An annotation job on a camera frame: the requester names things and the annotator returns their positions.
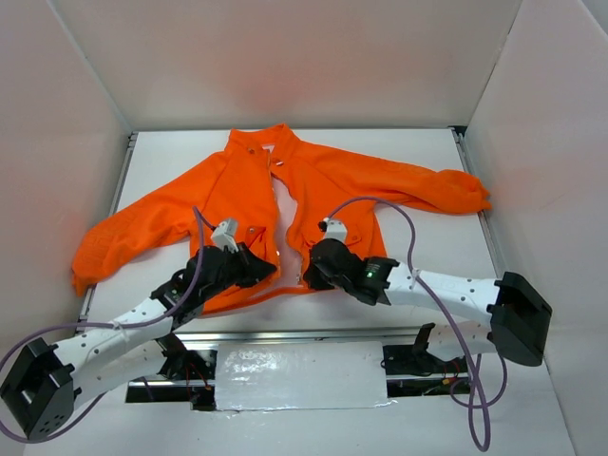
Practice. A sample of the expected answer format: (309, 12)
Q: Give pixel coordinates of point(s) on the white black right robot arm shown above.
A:
(502, 315)

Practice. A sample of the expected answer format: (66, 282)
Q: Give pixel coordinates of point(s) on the aluminium table frame rail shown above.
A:
(459, 246)

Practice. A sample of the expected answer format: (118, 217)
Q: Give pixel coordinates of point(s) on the white foam cover panel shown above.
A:
(319, 375)

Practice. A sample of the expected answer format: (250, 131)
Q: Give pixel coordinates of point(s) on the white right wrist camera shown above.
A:
(333, 228)

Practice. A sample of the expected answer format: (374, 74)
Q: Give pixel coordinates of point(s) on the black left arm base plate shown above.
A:
(194, 385)

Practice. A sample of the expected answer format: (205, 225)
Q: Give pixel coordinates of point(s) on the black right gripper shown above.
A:
(326, 259)

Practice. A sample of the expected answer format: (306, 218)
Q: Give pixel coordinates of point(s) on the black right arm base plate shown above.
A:
(412, 371)

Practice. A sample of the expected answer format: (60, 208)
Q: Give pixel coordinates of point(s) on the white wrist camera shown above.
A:
(333, 228)
(223, 235)

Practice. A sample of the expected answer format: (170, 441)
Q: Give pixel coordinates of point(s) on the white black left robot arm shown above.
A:
(47, 382)

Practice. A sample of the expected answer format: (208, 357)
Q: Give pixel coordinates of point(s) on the orange zip-up jacket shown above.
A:
(237, 182)

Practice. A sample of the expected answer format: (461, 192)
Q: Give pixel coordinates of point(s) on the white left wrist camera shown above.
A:
(223, 235)

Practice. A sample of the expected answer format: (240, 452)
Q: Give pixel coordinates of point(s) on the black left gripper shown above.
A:
(242, 264)

